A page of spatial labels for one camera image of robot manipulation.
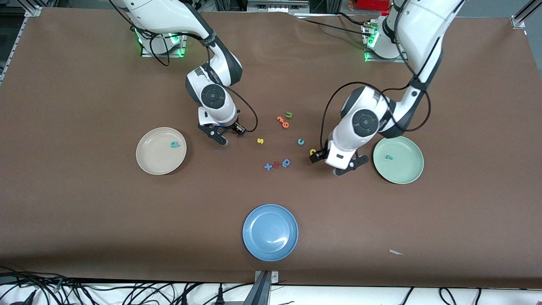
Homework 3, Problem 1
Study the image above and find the pale green plate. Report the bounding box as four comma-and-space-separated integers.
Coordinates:
373, 135, 424, 184

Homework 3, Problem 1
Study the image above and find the blue plate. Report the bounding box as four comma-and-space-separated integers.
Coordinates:
242, 204, 299, 262

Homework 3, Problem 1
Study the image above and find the beige brown plate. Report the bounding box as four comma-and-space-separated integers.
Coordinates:
135, 127, 187, 175

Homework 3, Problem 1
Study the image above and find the grey equipment box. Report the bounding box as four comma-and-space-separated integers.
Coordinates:
247, 0, 310, 14

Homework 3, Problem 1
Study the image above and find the grey aluminium strut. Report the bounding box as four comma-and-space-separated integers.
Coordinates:
243, 271, 272, 305

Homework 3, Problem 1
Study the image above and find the red box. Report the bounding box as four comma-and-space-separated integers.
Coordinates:
357, 0, 391, 11

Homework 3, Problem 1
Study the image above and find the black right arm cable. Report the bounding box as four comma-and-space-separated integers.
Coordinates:
108, 0, 258, 134

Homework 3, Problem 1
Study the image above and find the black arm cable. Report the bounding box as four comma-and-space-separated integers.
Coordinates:
320, 0, 441, 151
108, 0, 258, 134

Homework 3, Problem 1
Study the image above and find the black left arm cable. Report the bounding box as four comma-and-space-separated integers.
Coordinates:
320, 0, 441, 151

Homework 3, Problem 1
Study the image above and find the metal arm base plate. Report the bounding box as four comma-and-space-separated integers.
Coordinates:
363, 21, 409, 63
141, 30, 187, 58

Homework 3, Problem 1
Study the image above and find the long black table cable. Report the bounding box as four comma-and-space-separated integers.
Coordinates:
301, 18, 373, 38

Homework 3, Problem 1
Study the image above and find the short black table cable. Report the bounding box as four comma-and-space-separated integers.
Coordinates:
337, 11, 370, 28

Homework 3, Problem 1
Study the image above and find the black looped floor cable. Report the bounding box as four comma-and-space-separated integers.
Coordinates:
439, 287, 459, 305

